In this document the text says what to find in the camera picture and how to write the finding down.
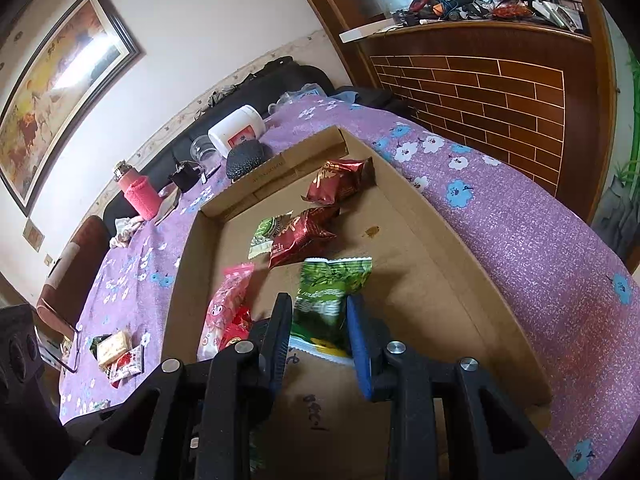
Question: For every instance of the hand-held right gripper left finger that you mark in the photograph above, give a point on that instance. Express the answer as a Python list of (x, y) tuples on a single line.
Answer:
[(280, 355)]

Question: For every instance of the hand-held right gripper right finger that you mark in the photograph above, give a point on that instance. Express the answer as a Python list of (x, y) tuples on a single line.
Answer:
[(361, 355)]

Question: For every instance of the red packet with green logo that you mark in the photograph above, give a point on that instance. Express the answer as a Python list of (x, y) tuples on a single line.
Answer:
[(237, 327)]

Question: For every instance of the cardboard box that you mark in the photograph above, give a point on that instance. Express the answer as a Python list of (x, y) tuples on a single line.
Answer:
[(425, 285)]

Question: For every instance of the red white snack packet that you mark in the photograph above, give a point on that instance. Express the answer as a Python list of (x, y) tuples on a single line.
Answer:
[(129, 362)]

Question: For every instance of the dark red snack packet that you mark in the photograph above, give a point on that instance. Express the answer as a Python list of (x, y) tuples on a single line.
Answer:
[(335, 182), (295, 240)]

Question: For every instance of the pink snack packet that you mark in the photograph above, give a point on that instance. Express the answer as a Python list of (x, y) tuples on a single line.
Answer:
[(222, 305)]

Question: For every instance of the yellow cracker packet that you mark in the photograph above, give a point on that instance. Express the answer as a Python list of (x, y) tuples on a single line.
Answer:
[(114, 347)]

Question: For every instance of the brown armchair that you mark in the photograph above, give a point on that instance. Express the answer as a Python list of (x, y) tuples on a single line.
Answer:
[(80, 260)]

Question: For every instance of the small green white packet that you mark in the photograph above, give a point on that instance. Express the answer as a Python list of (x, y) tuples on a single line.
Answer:
[(265, 235)]

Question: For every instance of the white gloves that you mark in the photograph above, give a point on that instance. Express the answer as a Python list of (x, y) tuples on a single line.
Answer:
[(125, 230)]

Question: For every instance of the thin booklet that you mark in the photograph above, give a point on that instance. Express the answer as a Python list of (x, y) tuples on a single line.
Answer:
[(170, 205)]

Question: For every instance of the pink knit-sleeved bottle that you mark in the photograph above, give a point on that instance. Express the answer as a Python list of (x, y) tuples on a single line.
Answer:
[(142, 195)]

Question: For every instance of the black glasses case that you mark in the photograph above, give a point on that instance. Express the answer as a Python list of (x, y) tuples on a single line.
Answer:
[(245, 160)]

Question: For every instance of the purple floral tablecloth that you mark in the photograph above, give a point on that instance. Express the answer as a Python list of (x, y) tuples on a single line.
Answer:
[(525, 240)]

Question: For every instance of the small black container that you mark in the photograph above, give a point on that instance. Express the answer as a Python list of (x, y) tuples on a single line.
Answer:
[(185, 177)]

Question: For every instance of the clear glass cup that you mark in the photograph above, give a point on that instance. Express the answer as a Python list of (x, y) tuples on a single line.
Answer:
[(205, 150)]

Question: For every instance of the white plastic jar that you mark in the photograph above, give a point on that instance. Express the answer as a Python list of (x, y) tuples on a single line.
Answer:
[(235, 127)]

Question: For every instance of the framed painting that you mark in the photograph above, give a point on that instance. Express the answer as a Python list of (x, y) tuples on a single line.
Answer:
[(60, 100)]

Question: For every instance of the dark blue cloth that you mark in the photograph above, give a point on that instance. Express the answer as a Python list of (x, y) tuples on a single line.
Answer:
[(365, 97)]

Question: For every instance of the clear plastic bag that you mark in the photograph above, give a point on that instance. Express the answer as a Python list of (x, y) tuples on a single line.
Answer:
[(295, 97)]

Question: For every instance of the black sofa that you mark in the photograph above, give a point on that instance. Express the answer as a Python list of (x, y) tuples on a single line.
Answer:
[(280, 82)]

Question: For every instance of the wooden cabinet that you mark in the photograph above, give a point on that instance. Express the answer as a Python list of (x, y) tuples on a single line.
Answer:
[(475, 95)]

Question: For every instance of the black bag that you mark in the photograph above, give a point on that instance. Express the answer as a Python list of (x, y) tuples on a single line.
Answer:
[(270, 67)]

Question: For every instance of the white board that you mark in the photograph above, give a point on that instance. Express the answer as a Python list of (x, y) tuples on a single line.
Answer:
[(365, 31)]

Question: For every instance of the wall outlet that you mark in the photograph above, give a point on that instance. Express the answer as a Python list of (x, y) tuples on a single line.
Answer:
[(48, 260)]

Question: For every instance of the small picture frame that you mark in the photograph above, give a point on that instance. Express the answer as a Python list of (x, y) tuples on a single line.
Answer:
[(33, 235)]

